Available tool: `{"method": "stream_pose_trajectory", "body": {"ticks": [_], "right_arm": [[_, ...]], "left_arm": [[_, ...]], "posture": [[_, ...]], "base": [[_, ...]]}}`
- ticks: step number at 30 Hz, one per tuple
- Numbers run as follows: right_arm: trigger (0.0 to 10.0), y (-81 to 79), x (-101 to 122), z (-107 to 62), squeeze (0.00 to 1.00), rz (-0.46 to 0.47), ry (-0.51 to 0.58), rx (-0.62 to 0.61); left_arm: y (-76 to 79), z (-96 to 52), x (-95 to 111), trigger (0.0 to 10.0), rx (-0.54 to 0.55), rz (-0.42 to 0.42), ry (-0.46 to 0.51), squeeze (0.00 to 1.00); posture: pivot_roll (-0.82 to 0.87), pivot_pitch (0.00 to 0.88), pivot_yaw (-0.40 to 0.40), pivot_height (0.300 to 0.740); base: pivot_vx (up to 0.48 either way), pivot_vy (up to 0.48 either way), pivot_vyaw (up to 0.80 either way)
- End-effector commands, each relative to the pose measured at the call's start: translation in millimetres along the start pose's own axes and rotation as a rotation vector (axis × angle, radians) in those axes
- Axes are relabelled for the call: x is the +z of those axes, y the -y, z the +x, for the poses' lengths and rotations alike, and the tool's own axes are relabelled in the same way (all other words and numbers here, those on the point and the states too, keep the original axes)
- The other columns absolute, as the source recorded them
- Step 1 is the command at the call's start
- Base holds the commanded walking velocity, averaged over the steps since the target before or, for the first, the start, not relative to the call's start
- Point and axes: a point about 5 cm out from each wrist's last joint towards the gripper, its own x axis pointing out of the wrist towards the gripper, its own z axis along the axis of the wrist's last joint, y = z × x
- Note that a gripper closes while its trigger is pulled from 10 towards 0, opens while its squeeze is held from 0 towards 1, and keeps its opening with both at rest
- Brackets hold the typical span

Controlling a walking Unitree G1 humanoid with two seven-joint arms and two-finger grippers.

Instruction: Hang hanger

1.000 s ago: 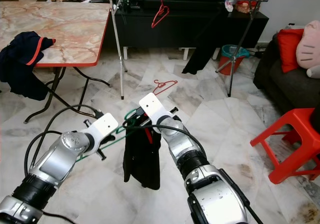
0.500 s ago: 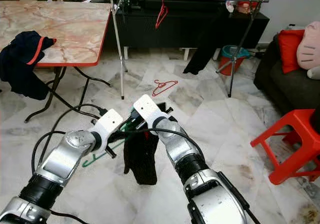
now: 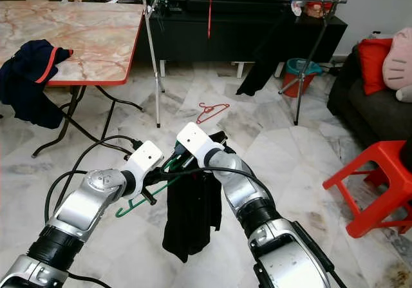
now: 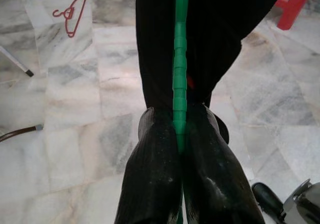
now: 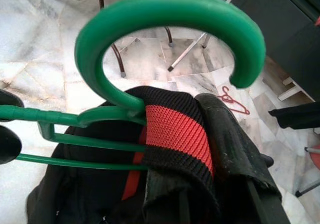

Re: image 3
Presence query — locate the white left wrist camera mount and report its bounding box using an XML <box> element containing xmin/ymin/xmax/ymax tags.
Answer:
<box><xmin>126</xmin><ymin>140</ymin><xmax>164</xmax><ymax>184</ymax></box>

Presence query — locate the black shirt with red trim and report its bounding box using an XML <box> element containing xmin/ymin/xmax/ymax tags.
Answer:
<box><xmin>162</xmin><ymin>166</ymin><xmax>223</xmax><ymax>263</ymax></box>

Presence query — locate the black television console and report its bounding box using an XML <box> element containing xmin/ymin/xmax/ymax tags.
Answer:
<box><xmin>148</xmin><ymin>0</ymin><xmax>348</xmax><ymax>63</ymax></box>

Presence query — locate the dark sofa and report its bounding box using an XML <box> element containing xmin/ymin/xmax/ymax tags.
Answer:
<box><xmin>327</xmin><ymin>43</ymin><xmax>412</xmax><ymax>150</ymax></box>

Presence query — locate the pink Hello Kitty plush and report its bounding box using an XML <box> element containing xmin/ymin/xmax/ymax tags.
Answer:
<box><xmin>382</xmin><ymin>27</ymin><xmax>412</xmax><ymax>103</ymax></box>

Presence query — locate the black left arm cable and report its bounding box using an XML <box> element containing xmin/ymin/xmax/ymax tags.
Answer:
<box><xmin>45</xmin><ymin>135</ymin><xmax>142</xmax><ymax>224</ymax></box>

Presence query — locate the navy shirt with red trim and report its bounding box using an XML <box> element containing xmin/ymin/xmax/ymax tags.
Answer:
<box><xmin>0</xmin><ymin>39</ymin><xmax>73</xmax><ymax>130</ymax></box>

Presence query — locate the red bucket with teal liner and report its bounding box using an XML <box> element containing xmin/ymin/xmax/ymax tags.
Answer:
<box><xmin>280</xmin><ymin>57</ymin><xmax>324</xmax><ymax>99</ymax></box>

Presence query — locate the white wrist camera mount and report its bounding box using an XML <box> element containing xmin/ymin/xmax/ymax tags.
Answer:
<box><xmin>126</xmin><ymin>140</ymin><xmax>164</xmax><ymax>184</ymax></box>
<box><xmin>176</xmin><ymin>122</ymin><xmax>223</xmax><ymax>166</ymax></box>

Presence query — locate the red plastic stool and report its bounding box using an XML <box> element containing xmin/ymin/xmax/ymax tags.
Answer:
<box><xmin>323</xmin><ymin>140</ymin><xmax>412</xmax><ymax>238</ymax></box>

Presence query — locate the green plastic clothes hanger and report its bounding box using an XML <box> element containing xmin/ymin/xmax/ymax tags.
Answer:
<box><xmin>115</xmin><ymin>153</ymin><xmax>184</xmax><ymax>218</ymax></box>

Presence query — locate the red plastic clothes hanger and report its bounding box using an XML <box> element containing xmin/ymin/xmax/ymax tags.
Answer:
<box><xmin>196</xmin><ymin>102</ymin><xmax>230</xmax><ymax>124</ymax></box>
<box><xmin>206</xmin><ymin>0</ymin><xmax>214</xmax><ymax>39</ymax></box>

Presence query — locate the red cushion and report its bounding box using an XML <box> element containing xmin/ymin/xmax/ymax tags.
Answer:
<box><xmin>357</xmin><ymin>38</ymin><xmax>393</xmax><ymax>95</ymax></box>

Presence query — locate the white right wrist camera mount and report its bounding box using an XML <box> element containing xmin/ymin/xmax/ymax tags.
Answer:
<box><xmin>176</xmin><ymin>122</ymin><xmax>223</xmax><ymax>166</ymax></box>

